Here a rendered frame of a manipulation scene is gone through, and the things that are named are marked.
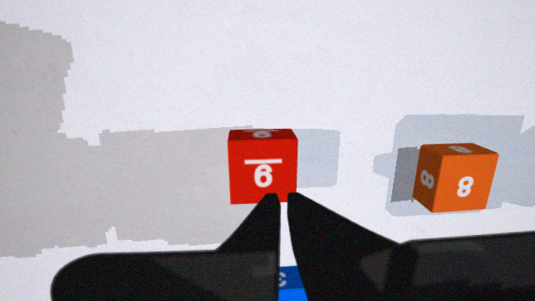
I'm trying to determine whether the blue block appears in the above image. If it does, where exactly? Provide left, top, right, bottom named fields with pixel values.
left=279, top=265, right=308, bottom=301

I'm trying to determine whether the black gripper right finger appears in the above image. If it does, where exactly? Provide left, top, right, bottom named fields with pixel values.
left=287, top=192, right=535, bottom=301

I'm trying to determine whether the red block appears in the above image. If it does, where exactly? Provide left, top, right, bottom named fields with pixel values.
left=227, top=129, right=298, bottom=205

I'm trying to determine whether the orange block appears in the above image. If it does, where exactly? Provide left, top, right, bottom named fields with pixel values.
left=412, top=143, right=499, bottom=212

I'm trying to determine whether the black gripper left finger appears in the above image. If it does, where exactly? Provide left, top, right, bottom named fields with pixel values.
left=50, top=193, right=281, bottom=301

